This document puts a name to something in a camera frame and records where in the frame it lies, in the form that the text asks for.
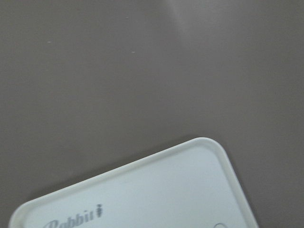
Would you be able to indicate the white rectangular tray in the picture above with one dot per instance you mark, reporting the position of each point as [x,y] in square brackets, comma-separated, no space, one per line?
[190,185]

